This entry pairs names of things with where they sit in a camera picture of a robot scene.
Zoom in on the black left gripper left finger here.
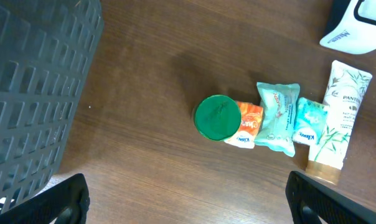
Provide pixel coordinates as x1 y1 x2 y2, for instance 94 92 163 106
0 173 90 224

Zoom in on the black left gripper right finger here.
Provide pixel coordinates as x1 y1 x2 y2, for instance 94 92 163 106
285 171 376 224

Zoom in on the small teal tissue pack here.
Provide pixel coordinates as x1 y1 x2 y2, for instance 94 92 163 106
293 97 329 146

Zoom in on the teal wet wipes pack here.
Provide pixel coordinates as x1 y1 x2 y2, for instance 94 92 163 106
255 82 300 157

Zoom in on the orange tissue pack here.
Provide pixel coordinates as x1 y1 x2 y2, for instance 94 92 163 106
224 101 263 149

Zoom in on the white Pantene tube gold cap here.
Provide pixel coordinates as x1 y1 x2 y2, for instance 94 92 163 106
306 60 372 185

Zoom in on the green lidded jar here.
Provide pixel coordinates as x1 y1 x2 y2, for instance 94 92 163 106
192 95 242 141

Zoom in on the grey plastic basket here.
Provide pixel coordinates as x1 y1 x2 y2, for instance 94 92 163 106
0 0 104 215

